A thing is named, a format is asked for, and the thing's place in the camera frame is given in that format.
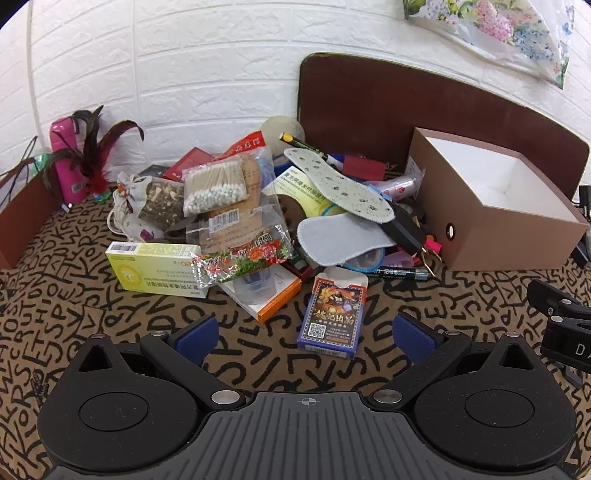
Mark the clear bag with pink item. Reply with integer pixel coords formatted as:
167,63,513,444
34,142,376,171
367,166,423,199

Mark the red flat box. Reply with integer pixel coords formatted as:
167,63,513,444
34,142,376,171
161,147,216,182

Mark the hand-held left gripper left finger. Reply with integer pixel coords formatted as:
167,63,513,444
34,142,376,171
76,314,247,408

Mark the grey insole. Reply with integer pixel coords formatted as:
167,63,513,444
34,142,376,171
296,213,393,269

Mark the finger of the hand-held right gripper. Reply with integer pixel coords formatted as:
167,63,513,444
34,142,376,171
527,279,591,324

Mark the pink bottle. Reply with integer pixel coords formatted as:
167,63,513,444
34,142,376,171
49,117,89,205

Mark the floral foil packet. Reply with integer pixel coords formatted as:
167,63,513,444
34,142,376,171
191,225,295,288

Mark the reddish brown box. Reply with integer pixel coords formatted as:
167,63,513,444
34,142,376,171
0,170,62,271

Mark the dark red wallet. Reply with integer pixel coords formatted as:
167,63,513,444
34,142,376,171
341,154,387,182

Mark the cotton swab bag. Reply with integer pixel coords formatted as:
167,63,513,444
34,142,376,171
182,156,251,216

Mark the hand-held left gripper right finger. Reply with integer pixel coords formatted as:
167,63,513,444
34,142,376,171
365,313,539,411

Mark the blue playing card box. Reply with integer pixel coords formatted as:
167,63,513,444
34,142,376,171
296,266,369,361

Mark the floral plastic bag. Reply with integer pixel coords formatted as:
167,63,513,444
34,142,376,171
403,0,576,89

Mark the herbal sachet bag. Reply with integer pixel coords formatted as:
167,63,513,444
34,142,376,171
112,172,186,241

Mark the patterned white insole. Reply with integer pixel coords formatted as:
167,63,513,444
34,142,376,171
282,146,396,224

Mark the black marker pen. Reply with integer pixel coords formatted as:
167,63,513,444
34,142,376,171
373,266,435,280

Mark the red and black feather toy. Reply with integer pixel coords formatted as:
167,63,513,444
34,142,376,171
41,105,145,201

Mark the black and yellow marker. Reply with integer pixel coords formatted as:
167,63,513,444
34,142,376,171
279,132,334,163

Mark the yellow-green medicine box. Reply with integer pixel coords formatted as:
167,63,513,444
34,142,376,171
105,241,209,299

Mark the letter-printed brown tablecloth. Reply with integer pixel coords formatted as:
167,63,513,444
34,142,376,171
0,198,591,480

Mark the brown cardboard box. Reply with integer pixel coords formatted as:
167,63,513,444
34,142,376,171
409,128,591,272

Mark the dark brown wooden board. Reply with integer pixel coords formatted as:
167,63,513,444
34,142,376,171
298,53,591,199

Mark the orange and white box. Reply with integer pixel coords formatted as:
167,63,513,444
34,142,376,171
217,267,304,324

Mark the yellow and white medicine box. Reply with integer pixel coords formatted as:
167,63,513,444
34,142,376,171
273,165,334,219

